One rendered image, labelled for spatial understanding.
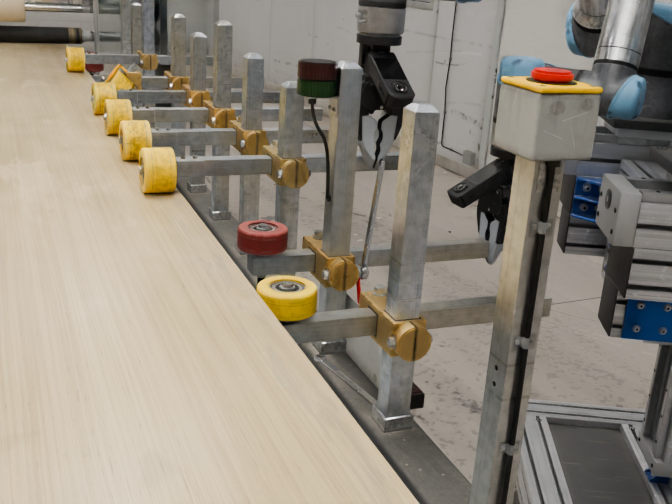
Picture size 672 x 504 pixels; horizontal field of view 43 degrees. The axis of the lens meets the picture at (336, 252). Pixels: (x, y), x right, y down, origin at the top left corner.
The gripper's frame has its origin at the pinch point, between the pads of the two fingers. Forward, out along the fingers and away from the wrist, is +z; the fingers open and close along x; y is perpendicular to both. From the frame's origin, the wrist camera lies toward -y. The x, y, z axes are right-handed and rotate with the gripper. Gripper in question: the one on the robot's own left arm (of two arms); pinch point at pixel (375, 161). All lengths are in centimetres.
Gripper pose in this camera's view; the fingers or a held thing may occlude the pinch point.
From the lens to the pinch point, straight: 141.5
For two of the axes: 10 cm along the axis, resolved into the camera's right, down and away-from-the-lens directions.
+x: -9.3, 0.6, -3.6
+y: -3.6, -3.3, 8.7
